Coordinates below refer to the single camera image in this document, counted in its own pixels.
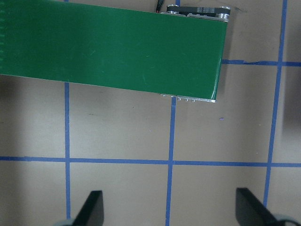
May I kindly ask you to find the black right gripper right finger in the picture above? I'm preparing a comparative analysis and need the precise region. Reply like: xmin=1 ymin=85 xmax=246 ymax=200
xmin=235 ymin=188 xmax=278 ymax=226

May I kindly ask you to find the green conveyor belt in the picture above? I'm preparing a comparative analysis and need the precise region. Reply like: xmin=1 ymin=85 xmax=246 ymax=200
xmin=0 ymin=0 xmax=230 ymax=102

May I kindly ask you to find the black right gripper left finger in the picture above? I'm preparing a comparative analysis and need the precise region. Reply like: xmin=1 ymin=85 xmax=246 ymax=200
xmin=73 ymin=190 xmax=104 ymax=226

